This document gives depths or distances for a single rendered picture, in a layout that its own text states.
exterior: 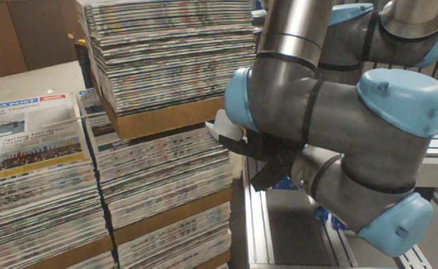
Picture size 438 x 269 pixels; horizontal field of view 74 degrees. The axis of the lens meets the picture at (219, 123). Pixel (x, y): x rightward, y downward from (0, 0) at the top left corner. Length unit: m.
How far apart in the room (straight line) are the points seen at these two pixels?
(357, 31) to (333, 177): 0.44
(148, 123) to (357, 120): 0.35
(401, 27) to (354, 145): 0.43
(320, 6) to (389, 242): 0.26
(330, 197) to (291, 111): 0.12
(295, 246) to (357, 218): 0.86
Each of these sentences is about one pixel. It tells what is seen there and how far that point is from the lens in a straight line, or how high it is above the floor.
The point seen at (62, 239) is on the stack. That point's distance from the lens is 0.66.
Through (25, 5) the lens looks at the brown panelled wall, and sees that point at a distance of 4.34.
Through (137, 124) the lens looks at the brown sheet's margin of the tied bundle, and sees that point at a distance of 0.53.
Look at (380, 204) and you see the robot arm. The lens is 0.36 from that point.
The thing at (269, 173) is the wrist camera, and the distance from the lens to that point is 0.49.
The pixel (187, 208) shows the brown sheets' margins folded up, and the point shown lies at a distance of 0.70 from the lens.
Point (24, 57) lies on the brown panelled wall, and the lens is 4.38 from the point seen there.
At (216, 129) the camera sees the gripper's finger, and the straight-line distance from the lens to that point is 0.53.
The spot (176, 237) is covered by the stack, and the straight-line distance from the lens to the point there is 0.76.
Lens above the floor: 1.12
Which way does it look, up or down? 28 degrees down
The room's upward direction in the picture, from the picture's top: straight up
